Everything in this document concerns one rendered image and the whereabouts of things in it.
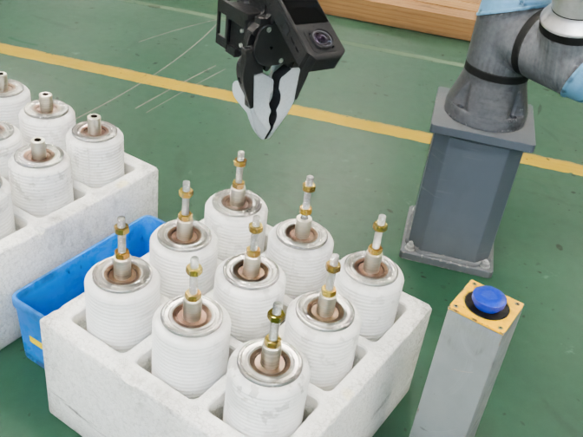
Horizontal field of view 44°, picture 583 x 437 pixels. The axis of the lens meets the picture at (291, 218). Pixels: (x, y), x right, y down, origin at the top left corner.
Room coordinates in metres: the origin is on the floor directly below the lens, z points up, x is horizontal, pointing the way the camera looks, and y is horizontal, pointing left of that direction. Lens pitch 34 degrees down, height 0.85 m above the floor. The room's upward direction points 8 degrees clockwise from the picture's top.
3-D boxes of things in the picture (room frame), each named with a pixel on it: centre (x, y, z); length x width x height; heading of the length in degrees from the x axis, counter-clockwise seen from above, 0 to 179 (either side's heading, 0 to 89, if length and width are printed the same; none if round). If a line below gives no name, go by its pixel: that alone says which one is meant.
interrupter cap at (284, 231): (0.86, -0.02, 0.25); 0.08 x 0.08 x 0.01
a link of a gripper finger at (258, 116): (0.77, 0.07, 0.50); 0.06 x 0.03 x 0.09; 40
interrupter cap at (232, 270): (0.76, 0.04, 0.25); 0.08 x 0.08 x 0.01
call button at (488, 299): (0.68, -0.24, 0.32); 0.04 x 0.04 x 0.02
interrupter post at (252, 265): (0.76, 0.04, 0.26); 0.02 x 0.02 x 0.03
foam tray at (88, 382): (0.76, 0.04, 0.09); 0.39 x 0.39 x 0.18; 59
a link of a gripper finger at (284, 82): (0.79, 0.04, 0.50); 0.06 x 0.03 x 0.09; 40
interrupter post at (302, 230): (0.86, -0.02, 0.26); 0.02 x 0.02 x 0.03
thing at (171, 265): (0.82, 0.15, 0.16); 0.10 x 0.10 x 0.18
